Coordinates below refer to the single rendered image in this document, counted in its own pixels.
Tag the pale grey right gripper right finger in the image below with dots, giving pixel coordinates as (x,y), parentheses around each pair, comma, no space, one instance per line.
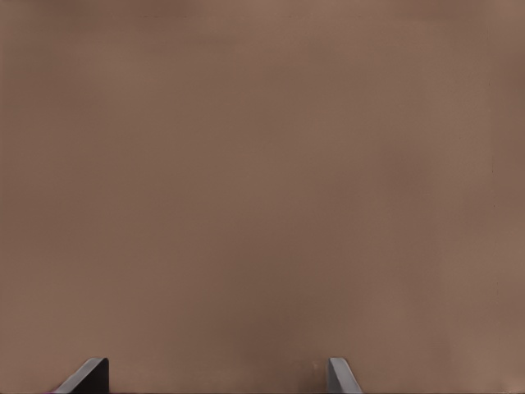
(340,379)

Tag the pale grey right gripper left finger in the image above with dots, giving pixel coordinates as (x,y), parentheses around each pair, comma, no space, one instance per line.
(91,377)

